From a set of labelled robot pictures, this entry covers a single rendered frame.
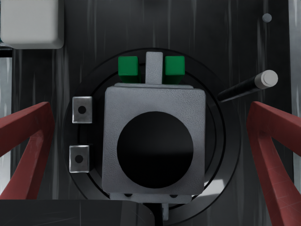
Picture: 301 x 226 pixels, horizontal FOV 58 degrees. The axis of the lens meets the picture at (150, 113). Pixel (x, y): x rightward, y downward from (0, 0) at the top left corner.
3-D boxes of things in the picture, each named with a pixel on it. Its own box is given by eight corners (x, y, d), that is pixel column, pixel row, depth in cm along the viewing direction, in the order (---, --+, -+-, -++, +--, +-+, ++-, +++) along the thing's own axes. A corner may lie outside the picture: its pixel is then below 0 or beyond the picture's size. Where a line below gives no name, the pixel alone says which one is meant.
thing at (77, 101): (96, 123, 21) (92, 123, 19) (77, 123, 21) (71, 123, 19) (96, 97, 21) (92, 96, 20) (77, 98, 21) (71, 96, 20)
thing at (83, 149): (93, 169, 21) (89, 173, 19) (74, 169, 21) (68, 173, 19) (93, 143, 21) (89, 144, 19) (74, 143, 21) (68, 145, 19)
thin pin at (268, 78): (227, 102, 21) (279, 86, 13) (217, 102, 21) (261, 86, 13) (227, 92, 21) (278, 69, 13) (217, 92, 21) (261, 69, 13)
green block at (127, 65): (140, 87, 21) (138, 75, 16) (125, 87, 21) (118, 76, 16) (140, 72, 21) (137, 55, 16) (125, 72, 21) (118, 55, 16)
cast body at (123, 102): (184, 191, 17) (210, 236, 10) (114, 189, 17) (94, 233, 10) (187, 60, 18) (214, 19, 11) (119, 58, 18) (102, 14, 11)
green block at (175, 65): (177, 87, 21) (185, 75, 16) (161, 87, 21) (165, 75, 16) (176, 71, 21) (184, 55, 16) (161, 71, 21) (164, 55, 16)
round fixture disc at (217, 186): (236, 219, 23) (244, 228, 21) (68, 220, 23) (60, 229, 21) (232, 53, 23) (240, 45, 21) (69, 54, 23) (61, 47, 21)
